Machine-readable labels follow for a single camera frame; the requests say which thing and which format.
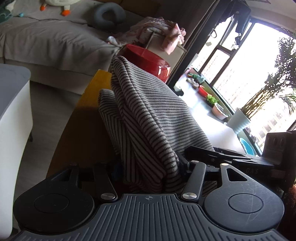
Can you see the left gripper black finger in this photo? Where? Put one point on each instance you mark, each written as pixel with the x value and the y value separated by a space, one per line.
pixel 187 167

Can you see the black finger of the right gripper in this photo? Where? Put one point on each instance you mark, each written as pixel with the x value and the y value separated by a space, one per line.
pixel 214 158

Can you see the grey striped knit sweater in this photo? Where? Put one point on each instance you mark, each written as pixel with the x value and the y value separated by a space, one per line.
pixel 149 127

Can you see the blue plastic basin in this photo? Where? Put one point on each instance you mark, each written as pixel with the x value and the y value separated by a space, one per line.
pixel 247 147

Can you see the white ribbed plant pot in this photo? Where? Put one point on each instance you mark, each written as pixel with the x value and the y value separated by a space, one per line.
pixel 238 121

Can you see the red plastic bowl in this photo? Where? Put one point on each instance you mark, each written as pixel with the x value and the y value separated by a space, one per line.
pixel 202 91

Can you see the green palm plant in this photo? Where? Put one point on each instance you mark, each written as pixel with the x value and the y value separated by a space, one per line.
pixel 281 83

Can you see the red round stool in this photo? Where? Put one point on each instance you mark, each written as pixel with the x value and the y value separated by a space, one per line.
pixel 147 61

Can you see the pink crumpled blanket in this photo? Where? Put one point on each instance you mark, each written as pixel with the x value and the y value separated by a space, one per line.
pixel 141 32

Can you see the grey neck pillow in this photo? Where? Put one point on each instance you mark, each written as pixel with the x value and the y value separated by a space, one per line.
pixel 109 15

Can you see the grey covered sofa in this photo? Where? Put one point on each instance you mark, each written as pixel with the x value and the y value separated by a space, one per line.
pixel 60 51

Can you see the white grey storage box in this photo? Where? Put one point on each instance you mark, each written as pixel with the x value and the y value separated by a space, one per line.
pixel 16 126

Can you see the white goose plush toy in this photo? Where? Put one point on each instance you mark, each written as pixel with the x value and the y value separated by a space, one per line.
pixel 60 3

